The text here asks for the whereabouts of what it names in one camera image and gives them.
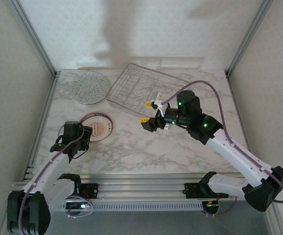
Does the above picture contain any white plate orange sunburst print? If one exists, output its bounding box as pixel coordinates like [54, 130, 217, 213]
[79, 112, 115, 144]

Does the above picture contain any wire dish rack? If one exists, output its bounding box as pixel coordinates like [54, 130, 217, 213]
[106, 62, 191, 118]

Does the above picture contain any blue speckled plate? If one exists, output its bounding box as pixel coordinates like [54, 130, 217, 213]
[71, 72, 112, 105]

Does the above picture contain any base circuit board with LED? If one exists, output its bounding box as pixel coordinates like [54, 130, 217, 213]
[202, 200, 220, 216]
[65, 201, 93, 217]

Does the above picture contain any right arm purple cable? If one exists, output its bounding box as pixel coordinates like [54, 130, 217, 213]
[160, 80, 283, 217]

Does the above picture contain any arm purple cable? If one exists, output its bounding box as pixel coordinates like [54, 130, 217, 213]
[160, 80, 283, 217]
[18, 122, 94, 235]

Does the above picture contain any aluminium table side rail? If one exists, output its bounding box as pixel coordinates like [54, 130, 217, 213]
[24, 73, 59, 182]
[226, 73, 251, 150]

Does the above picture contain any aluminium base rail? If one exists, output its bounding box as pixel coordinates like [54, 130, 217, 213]
[11, 172, 276, 204]

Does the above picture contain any thin red wire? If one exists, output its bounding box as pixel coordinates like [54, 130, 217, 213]
[82, 190, 93, 204]

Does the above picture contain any white slotted cable duct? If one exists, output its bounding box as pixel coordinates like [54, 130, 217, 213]
[55, 201, 203, 212]

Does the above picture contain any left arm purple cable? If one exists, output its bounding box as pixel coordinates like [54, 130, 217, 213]
[18, 122, 94, 235]

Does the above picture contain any aluminium frame post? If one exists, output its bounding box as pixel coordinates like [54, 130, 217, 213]
[9, 0, 61, 76]
[226, 0, 274, 76]

